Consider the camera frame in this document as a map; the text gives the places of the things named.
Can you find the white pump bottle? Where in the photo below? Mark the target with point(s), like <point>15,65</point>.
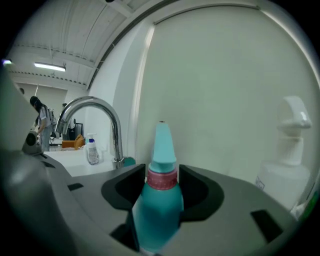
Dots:
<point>282,175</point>

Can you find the ceiling tube light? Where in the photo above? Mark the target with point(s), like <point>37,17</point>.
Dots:
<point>50,66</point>

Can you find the teal spray bottle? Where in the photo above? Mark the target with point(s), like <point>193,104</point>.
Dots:
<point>160,207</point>

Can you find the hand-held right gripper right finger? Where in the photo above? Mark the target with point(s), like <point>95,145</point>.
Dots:
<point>232,200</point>

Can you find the small clear pump bottle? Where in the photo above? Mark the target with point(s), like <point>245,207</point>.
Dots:
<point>93,153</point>

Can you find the orange chair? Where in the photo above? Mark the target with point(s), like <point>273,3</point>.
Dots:
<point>75,143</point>

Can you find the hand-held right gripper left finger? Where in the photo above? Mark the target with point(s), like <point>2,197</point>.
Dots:
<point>87,200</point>

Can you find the chrome curved faucet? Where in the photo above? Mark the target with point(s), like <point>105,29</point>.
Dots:
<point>113,120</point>

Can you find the teal round object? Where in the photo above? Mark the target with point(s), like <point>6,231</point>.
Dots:
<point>129,161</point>

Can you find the grey device with round lens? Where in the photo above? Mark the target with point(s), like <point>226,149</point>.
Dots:
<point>31,143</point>

